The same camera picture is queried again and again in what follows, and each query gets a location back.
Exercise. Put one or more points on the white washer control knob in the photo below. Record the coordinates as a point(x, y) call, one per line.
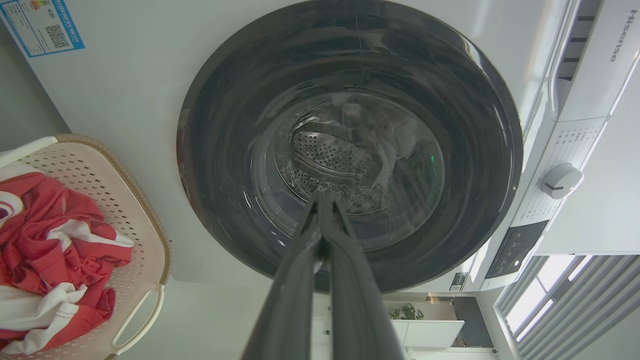
point(562, 180)

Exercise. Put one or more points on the round white filter cover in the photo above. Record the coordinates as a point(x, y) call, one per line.
point(187, 257)

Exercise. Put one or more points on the cream perforated laundry basket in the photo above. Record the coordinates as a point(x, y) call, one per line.
point(100, 170)

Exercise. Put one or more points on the small printed label sticker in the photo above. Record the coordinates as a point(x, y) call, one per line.
point(458, 281)

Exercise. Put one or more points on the blue energy label sticker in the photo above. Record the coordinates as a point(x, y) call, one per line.
point(40, 25)

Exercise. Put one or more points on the grey vertical blind slats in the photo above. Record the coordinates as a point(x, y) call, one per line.
point(600, 300)

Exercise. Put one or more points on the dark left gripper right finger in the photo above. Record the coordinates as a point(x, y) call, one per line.
point(360, 300)

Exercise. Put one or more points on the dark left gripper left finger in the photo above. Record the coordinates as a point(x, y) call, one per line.
point(285, 300)

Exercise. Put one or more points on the black washer display panel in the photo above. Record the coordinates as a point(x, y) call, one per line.
point(515, 247)

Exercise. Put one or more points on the white Hisense detergent drawer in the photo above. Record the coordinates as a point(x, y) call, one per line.
point(600, 65)

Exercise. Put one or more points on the dark tall cabinet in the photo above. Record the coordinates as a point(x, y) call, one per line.
point(472, 322)

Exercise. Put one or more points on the round black glass washer door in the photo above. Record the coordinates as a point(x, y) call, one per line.
point(225, 150)

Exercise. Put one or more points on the green potted plant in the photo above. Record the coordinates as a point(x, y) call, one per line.
point(406, 312)

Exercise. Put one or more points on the white low cabinet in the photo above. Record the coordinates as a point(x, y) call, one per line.
point(430, 332)

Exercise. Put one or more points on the red and white clothing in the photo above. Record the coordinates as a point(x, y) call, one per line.
point(50, 225)

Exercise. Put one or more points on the white front-load washing machine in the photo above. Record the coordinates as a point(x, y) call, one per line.
point(125, 100)

